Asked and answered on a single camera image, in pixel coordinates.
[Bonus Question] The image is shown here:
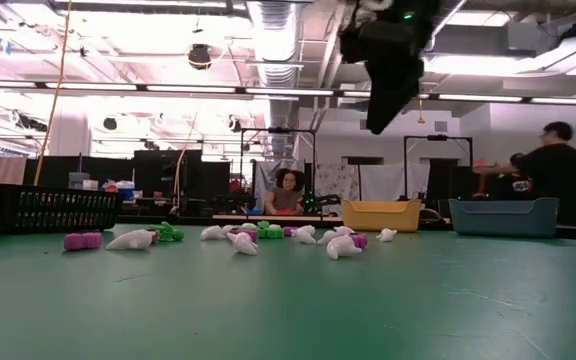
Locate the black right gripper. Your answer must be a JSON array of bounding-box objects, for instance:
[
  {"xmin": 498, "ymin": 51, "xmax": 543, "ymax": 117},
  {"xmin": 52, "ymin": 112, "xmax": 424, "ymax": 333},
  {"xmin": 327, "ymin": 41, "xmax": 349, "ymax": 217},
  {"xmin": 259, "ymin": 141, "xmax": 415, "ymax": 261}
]
[{"xmin": 340, "ymin": 0, "xmax": 442, "ymax": 135}]

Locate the plain white hanging cloth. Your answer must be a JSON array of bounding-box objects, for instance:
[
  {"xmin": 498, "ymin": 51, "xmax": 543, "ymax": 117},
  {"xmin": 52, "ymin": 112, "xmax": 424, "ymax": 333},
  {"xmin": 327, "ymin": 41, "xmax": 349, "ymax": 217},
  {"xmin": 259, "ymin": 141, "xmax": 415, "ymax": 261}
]
[{"xmin": 359, "ymin": 160, "xmax": 432, "ymax": 201}]

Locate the patterned white hanging cloth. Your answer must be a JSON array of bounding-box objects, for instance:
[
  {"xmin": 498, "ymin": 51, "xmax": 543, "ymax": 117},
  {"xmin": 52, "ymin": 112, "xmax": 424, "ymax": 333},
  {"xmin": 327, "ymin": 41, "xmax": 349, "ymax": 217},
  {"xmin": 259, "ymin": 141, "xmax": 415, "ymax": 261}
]
[{"xmin": 315, "ymin": 163, "xmax": 362, "ymax": 201}]

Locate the black monitor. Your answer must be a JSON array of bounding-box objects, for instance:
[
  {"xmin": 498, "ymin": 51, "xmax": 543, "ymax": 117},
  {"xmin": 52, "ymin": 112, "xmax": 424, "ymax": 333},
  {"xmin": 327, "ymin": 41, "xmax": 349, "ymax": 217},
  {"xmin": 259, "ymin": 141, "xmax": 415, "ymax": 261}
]
[{"xmin": 448, "ymin": 165, "xmax": 479, "ymax": 202}]

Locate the yellow plastic tub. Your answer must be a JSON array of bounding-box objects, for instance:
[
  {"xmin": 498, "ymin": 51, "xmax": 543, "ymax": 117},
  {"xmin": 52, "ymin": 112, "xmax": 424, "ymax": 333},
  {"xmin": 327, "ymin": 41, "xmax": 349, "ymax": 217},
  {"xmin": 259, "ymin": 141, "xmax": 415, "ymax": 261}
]
[{"xmin": 341, "ymin": 199, "xmax": 423, "ymax": 233}]

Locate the person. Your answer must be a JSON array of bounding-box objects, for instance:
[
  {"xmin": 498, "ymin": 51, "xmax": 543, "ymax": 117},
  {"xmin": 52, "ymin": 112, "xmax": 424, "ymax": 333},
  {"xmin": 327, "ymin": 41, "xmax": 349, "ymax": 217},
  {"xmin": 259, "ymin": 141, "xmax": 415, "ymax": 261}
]
[
  {"xmin": 473, "ymin": 121, "xmax": 576, "ymax": 227},
  {"xmin": 263, "ymin": 168, "xmax": 307, "ymax": 216},
  {"xmin": 505, "ymin": 152, "xmax": 532, "ymax": 201}
]

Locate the grey hanging cloth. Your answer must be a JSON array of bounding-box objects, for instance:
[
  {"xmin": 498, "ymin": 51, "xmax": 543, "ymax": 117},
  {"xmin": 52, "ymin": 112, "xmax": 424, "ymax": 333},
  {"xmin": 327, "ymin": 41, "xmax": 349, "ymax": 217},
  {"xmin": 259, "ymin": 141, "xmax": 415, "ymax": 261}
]
[{"xmin": 253, "ymin": 159, "xmax": 307, "ymax": 201}]

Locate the blue-grey plastic tub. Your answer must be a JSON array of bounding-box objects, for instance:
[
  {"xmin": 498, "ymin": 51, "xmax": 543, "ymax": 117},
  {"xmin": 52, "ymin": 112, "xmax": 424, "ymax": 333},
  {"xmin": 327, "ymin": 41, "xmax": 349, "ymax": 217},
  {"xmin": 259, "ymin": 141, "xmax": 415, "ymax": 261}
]
[{"xmin": 448, "ymin": 196, "xmax": 560, "ymax": 239}]

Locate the black round ceiling fixture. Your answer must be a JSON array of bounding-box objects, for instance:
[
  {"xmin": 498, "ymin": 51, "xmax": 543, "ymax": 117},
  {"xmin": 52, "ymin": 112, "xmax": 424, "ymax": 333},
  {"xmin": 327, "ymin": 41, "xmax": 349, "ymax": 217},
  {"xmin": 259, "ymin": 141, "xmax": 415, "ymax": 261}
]
[{"xmin": 187, "ymin": 43, "xmax": 213, "ymax": 71}]

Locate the distant wooden table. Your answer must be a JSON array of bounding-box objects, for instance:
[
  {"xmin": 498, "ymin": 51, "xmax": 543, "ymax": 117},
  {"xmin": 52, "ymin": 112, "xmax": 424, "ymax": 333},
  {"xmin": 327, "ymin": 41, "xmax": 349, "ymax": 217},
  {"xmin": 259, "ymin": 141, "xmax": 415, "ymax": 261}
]
[{"xmin": 211, "ymin": 213, "xmax": 343, "ymax": 224}]

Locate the green table mat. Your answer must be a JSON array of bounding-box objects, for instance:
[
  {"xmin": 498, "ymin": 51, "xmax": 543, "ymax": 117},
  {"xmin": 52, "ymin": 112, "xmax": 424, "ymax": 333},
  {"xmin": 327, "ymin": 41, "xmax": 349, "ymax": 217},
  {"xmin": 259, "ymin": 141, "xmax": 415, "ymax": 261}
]
[{"xmin": 0, "ymin": 222, "xmax": 576, "ymax": 360}]

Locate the clear storage bin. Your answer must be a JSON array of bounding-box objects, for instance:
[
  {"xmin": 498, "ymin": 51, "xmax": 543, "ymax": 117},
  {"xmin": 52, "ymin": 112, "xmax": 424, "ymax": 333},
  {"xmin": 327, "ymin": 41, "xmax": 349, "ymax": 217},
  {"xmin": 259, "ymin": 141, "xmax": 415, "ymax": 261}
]
[{"xmin": 67, "ymin": 172, "xmax": 92, "ymax": 190}]

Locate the black mesh basket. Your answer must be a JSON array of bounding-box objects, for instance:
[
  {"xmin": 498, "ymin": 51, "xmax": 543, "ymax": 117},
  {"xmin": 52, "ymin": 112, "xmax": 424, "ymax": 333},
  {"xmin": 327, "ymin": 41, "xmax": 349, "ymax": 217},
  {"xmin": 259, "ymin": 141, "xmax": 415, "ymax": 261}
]
[{"xmin": 0, "ymin": 183, "xmax": 126, "ymax": 235}]

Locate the black rig frame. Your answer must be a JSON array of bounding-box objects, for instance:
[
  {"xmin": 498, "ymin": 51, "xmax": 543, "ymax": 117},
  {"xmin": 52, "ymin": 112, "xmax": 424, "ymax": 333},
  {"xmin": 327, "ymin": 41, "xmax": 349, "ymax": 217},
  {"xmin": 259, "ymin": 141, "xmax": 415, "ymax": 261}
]
[
  {"xmin": 240, "ymin": 128, "xmax": 318, "ymax": 217},
  {"xmin": 402, "ymin": 133, "xmax": 474, "ymax": 201}
]

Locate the silver ventilation duct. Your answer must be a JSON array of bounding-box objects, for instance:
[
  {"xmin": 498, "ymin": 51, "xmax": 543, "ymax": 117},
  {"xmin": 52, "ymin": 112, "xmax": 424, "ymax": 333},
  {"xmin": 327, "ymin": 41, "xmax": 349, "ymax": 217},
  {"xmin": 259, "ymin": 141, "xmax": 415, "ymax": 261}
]
[{"xmin": 245, "ymin": 0, "xmax": 302, "ymax": 161}]

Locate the black partition wall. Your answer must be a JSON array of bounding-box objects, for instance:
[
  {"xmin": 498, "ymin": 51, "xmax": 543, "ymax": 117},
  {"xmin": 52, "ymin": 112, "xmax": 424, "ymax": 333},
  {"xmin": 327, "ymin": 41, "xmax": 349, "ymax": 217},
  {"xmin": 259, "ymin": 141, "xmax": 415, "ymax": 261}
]
[{"xmin": 22, "ymin": 149, "xmax": 232, "ymax": 217}]

